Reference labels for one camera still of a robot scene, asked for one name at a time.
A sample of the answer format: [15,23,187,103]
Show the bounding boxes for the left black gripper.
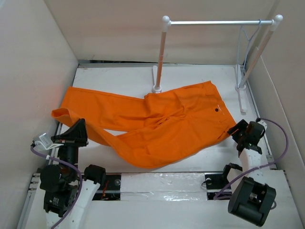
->
[51,116,89,179]

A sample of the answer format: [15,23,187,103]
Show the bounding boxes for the white clothes rack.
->
[152,14,283,113]

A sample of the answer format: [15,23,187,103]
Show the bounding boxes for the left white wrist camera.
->
[33,133,63,152]

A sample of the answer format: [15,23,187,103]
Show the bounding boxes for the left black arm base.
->
[93,173,122,201]

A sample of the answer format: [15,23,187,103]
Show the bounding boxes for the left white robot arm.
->
[40,119,106,229]

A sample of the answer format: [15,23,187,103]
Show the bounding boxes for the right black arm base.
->
[202,163,242,200]

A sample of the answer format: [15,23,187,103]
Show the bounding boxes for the orange trousers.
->
[51,82,235,169]

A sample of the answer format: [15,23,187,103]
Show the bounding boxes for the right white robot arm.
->
[220,119,276,227]

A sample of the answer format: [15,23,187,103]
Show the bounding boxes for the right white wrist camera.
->
[255,117,268,131]

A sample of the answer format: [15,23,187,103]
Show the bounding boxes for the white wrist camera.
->
[255,117,268,131]
[33,133,63,152]

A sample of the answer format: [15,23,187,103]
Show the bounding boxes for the light blue wire hanger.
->
[237,19,265,72]

